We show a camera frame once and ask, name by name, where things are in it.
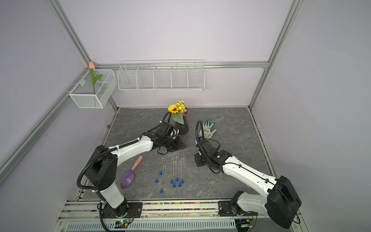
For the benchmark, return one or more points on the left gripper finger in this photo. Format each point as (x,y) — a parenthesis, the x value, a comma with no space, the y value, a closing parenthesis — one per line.
(178,141)
(172,148)

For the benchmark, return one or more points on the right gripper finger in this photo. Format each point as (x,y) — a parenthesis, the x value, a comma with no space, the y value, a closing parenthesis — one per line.
(198,156)
(199,162)

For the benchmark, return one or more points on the clear test tube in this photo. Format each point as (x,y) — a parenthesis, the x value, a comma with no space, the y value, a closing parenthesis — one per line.
(184,158)

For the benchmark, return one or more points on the pink artificial tulip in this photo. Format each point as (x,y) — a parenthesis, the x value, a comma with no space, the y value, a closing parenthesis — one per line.
(94,78)

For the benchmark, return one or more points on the white vented cable duct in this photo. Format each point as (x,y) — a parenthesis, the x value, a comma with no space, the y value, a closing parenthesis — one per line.
(154,225)

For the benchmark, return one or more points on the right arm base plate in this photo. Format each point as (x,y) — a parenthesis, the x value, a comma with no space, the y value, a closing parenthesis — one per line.
(231,209)

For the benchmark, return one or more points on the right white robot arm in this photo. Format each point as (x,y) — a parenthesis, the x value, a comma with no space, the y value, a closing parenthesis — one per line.
(280,199)

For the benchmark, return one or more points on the yellow sunflower bouquet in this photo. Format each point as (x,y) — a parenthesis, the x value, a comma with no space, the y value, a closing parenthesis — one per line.
(178,111)

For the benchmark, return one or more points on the green circuit board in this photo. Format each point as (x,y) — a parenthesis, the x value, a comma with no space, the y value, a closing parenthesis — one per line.
(122,224)

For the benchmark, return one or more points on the dark glass flower vase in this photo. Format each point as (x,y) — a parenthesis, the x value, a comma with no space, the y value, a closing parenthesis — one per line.
(183,128)

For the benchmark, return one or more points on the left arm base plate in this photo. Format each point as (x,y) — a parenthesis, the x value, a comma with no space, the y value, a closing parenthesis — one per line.
(126,210)

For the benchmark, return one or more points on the green white work glove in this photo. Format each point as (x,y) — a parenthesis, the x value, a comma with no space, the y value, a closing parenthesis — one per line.
(209,128)

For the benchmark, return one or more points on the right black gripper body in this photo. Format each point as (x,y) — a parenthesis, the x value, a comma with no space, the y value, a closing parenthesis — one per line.
(206,162)

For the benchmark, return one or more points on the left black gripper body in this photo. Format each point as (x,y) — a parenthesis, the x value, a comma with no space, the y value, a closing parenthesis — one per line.
(168,139)

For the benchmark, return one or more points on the purple scoop pink handle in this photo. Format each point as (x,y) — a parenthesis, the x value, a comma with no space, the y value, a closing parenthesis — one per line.
(128,176)

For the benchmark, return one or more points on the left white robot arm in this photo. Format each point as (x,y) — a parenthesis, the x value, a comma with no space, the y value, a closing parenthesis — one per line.
(99,174)

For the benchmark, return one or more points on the white mesh wall basket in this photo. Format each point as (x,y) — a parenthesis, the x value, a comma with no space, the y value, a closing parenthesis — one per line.
(82,93)

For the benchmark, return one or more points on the white wire wall shelf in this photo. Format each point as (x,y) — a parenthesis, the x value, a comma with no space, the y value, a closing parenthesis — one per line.
(161,75)

